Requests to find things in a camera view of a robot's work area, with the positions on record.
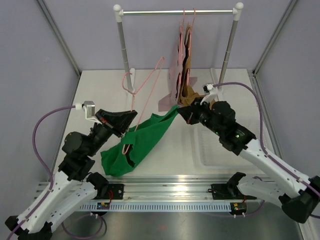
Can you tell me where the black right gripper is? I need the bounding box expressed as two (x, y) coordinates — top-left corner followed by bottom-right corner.
(177, 97), (224, 137)

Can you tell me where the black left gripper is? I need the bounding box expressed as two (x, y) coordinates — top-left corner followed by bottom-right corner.
(86, 108), (138, 157)

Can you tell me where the green tank top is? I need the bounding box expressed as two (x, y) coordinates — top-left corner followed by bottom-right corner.
(100, 106), (178, 177)

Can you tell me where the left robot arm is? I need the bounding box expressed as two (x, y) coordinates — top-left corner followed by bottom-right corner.
(5, 109), (137, 240)

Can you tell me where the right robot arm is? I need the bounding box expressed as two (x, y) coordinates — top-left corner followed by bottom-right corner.
(177, 99), (320, 223)

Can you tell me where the brown tank top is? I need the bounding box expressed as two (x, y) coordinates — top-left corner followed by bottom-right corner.
(178, 24), (204, 106)

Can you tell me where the pink tank top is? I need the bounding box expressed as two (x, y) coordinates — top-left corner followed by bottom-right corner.
(158, 31), (198, 112)

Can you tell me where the pink hanger with brown top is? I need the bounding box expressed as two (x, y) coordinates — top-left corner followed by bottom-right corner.
(186, 8), (196, 86)

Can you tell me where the white plastic basket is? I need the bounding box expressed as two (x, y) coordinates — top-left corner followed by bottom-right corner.
(191, 116), (274, 169)

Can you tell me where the white clothes rack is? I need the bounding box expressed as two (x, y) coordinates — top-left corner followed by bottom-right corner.
(112, 2), (245, 101)

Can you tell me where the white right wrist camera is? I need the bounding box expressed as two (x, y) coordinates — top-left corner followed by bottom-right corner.
(200, 83), (224, 105)

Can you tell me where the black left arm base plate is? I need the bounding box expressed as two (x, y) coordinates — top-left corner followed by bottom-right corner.
(93, 183), (124, 200)

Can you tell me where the aluminium mounting rail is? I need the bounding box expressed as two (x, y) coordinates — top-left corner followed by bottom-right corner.
(33, 174), (278, 201)

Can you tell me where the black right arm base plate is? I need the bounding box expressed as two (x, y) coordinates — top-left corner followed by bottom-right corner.
(210, 183), (243, 200)

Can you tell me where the white slotted cable duct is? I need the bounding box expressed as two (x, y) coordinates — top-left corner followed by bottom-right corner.
(77, 202), (231, 213)

